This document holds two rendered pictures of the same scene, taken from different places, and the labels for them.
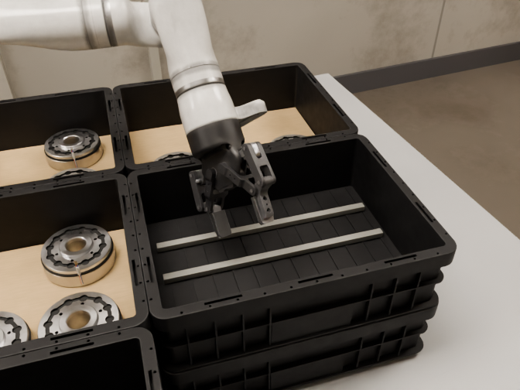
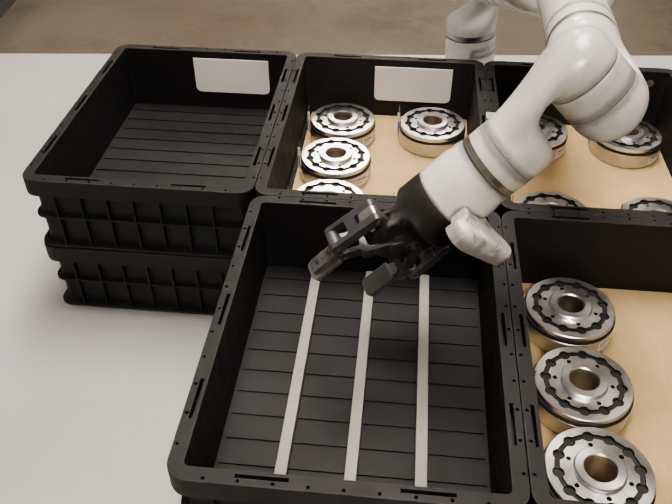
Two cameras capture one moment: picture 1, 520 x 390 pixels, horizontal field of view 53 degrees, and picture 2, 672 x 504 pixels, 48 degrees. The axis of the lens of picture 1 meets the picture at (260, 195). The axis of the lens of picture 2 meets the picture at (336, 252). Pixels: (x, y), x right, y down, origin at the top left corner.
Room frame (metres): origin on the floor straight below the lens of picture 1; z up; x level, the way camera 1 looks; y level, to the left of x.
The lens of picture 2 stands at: (0.75, -0.53, 1.46)
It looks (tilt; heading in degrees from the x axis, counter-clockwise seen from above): 40 degrees down; 112
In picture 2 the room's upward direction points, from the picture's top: straight up
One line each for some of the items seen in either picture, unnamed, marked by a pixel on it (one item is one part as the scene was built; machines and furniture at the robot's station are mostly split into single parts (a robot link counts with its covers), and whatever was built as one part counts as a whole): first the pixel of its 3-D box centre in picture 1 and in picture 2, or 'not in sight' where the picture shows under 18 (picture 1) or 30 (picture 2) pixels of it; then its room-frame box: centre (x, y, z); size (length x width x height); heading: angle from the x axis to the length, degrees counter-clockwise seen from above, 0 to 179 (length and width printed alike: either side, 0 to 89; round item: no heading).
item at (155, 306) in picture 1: (278, 213); (361, 326); (0.57, -0.03, 0.92); 0.40 x 0.30 x 0.02; 107
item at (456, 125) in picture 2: not in sight; (432, 124); (0.49, 0.48, 0.86); 0.10 x 0.10 x 0.01
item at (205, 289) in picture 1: (278, 239); (360, 360); (0.57, -0.03, 0.87); 0.40 x 0.30 x 0.11; 107
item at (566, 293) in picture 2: not in sight; (570, 305); (0.76, 0.15, 0.86); 0.05 x 0.05 x 0.01
